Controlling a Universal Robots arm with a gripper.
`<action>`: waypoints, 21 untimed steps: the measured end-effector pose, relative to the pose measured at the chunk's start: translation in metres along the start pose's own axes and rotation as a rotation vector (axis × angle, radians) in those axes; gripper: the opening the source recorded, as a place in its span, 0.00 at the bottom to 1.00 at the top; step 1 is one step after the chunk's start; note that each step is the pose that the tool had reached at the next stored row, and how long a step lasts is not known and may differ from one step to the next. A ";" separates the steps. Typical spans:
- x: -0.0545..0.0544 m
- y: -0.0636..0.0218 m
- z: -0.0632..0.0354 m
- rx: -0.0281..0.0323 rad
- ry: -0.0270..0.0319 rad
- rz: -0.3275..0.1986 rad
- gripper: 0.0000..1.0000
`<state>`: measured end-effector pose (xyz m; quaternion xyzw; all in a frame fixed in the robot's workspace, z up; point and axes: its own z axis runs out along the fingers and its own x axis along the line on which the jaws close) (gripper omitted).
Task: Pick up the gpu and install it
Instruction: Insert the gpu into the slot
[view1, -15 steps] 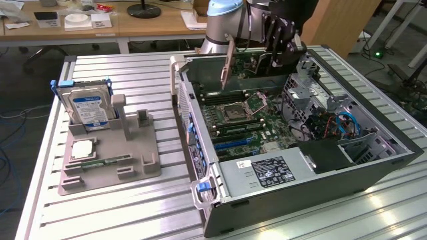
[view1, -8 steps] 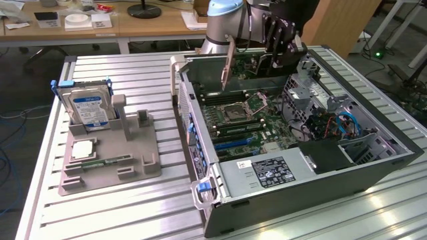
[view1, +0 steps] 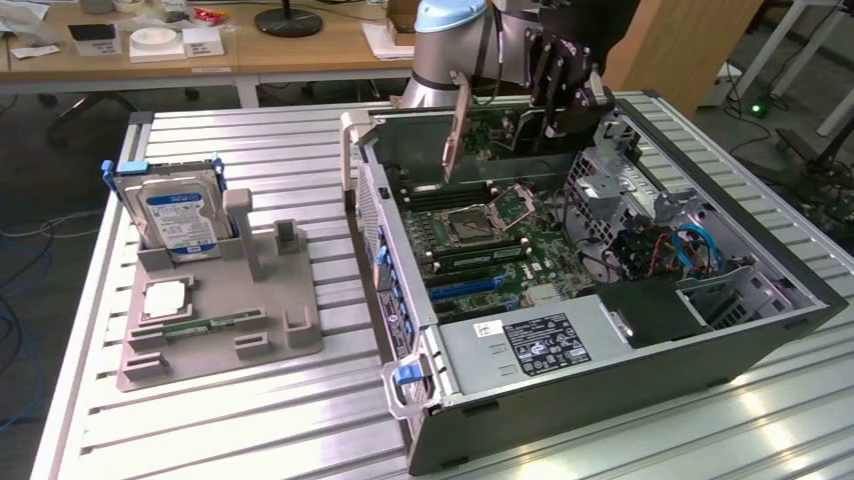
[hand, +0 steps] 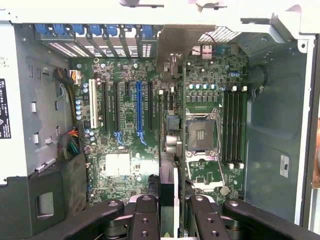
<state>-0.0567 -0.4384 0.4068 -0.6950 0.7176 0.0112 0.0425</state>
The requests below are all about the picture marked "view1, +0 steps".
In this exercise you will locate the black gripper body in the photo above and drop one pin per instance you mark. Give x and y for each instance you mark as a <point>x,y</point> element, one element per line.
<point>588,20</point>

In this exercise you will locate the graphics card with black fan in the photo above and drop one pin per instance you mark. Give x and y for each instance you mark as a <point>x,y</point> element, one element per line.
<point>494,130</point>

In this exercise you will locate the wooden cabinet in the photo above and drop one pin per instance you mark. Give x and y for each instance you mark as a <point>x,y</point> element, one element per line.
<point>688,50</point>

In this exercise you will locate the brown cardboard box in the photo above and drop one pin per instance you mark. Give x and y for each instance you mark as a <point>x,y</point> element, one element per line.
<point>401,15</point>

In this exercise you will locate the open metal socket cover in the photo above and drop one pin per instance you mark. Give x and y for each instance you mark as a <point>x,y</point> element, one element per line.
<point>525,189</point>

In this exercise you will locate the stack of white papers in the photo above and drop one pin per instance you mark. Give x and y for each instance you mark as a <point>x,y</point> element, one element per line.
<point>384,42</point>

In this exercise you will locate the metal disk bay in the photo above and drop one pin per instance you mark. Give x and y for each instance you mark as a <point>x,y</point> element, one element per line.
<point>601,195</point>

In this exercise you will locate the device with green light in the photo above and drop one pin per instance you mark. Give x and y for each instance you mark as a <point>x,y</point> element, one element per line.
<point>756,107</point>

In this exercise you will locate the CPU socket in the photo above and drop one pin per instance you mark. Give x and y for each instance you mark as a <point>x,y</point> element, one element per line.
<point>470,225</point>

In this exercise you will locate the green motherboard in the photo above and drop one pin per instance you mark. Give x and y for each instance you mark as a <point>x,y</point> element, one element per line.
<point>534,250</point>

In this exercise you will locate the wooden desk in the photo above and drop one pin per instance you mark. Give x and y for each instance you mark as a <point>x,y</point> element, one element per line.
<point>301,55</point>

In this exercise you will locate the dark RAM stick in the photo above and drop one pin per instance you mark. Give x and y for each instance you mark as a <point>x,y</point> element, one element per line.
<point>481,255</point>

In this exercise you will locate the black round monitor stand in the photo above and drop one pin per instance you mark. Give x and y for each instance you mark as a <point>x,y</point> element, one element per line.
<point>287,22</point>

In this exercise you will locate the blue expansion slot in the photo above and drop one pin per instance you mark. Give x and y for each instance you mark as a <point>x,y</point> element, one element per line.
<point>468,289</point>

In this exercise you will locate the black plastic shroud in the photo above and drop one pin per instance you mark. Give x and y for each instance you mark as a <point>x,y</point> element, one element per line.
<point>654,310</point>

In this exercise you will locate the red package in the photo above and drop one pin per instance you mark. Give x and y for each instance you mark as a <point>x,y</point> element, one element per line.
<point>207,16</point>

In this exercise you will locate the small white box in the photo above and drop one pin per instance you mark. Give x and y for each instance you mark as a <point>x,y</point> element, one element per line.
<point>201,45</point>

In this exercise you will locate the white box with white bowl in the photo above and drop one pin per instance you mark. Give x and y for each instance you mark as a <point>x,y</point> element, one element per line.
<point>157,50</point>

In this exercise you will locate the grey power supply unit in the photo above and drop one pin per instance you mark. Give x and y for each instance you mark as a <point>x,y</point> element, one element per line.
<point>481,360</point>

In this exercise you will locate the hard disk in blue caddy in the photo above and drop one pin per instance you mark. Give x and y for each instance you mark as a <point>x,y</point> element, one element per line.
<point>177,220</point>

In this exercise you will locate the blue case latch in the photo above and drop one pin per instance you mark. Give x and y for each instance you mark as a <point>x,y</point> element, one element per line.
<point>408,375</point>

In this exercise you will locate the open black PC case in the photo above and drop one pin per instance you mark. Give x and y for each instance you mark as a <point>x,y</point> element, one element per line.
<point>601,400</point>

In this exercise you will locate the white box with black lid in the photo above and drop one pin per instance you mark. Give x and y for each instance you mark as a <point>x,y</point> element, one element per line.
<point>97,45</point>

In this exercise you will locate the grey cup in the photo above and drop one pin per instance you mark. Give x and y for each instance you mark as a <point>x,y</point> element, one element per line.
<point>98,6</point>

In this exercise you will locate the silver CPU chip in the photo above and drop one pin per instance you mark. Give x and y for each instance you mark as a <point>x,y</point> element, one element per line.
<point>166,299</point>

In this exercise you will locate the green RAM stick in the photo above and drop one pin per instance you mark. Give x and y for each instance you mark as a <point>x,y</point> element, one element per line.
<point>194,327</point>

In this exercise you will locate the white paper card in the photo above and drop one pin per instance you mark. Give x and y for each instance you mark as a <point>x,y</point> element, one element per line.
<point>34,51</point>

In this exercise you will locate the clear plastic bag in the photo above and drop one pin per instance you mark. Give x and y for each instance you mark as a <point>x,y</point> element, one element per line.
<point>27,22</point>

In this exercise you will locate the grey parts rack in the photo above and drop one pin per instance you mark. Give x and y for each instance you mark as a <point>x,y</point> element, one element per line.
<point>201,360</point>

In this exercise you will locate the white table frame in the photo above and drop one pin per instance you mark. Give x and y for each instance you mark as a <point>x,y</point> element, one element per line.
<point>763,52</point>

